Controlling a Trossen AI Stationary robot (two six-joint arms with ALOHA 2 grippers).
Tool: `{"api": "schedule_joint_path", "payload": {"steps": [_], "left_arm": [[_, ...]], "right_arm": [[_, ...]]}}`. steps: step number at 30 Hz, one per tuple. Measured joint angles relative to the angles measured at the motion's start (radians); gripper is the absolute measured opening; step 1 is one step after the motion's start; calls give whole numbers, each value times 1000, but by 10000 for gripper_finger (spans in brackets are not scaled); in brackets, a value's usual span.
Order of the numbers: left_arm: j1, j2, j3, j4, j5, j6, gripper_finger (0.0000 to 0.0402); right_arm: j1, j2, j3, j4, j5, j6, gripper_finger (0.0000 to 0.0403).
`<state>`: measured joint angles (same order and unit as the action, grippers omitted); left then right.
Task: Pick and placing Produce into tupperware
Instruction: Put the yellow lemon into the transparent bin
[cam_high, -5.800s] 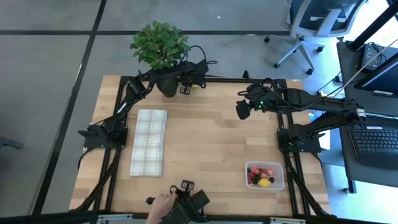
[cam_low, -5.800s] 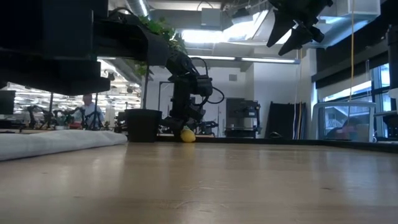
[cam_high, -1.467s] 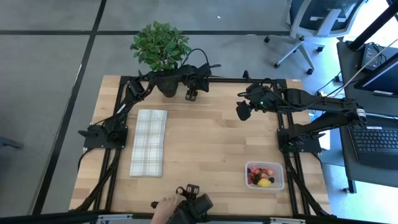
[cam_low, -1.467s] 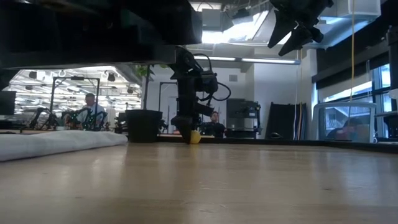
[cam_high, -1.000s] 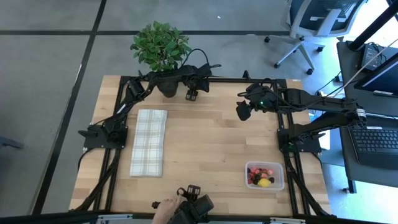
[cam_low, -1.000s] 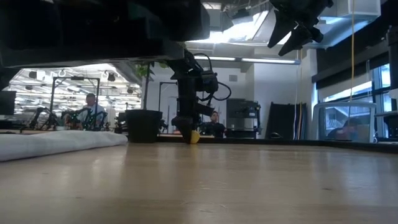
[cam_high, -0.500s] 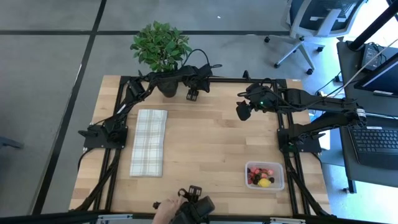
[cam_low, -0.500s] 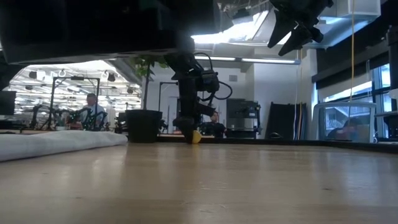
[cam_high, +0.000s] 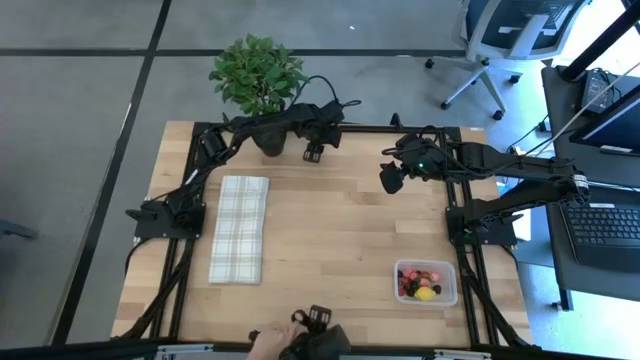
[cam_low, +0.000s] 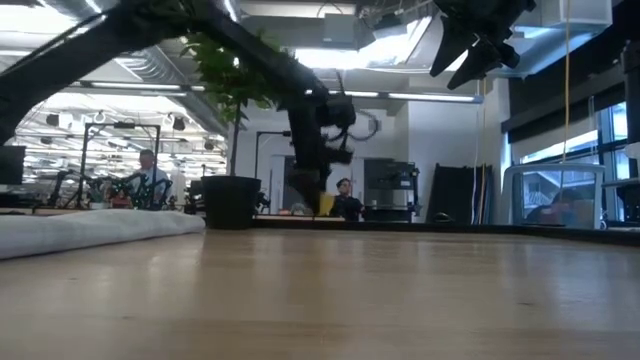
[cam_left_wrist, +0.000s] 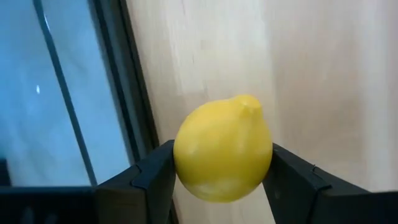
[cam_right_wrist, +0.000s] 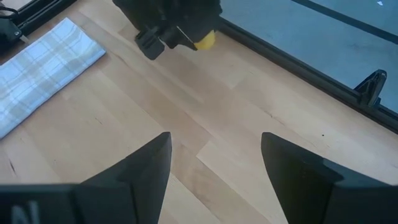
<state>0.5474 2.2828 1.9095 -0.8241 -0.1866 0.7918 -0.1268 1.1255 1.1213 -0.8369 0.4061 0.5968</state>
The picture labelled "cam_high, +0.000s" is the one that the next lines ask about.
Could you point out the white grey office chair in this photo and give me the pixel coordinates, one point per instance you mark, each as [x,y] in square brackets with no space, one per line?
[500,30]

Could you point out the large yellow lemon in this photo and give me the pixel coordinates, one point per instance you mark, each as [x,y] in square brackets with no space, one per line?
[425,294]

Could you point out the black keyboard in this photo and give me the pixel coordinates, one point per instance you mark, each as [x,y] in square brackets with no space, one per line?
[600,235]

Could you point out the grey-blue floor object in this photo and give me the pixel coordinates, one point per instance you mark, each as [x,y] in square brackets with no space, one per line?
[15,230]

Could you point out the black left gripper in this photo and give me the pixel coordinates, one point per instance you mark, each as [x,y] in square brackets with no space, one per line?
[325,127]

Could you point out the white checkered cloth towel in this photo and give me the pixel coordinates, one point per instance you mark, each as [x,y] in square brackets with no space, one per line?
[240,230]

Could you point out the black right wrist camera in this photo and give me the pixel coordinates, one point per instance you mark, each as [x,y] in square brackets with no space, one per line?
[391,179]

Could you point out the black power adapter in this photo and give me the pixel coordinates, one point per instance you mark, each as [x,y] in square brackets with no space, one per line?
[597,90]

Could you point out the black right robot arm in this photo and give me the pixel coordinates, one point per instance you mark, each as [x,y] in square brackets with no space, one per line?
[525,167]

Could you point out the dark desk monitor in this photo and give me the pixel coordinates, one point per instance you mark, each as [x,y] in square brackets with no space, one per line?
[615,125]

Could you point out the person's hand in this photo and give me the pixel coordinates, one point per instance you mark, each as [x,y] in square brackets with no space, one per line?
[272,345]

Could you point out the black vertical post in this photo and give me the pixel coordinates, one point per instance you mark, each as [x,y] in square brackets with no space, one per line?
[600,42]

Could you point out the black blackberry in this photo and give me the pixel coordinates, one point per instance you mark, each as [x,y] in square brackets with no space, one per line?
[412,288]

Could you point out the clear plastic tupperware container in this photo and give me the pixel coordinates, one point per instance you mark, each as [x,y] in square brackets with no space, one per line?
[450,265]

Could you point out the green potted plant black pot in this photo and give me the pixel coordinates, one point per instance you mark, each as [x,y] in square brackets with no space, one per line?
[255,70]

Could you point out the black hand-held gadget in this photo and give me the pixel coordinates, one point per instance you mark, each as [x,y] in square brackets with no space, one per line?
[320,315]

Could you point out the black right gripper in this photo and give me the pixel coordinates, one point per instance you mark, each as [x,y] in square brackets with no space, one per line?
[425,160]

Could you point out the black camera mount beam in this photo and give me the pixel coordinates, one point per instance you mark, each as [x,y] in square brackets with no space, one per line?
[100,350]

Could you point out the pink raspberry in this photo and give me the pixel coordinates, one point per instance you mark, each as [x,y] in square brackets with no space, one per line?
[407,273]
[435,276]

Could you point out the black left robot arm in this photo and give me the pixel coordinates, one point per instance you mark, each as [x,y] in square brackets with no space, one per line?
[270,124]

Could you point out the black desk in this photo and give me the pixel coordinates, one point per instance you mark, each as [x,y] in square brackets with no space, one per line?
[555,125]

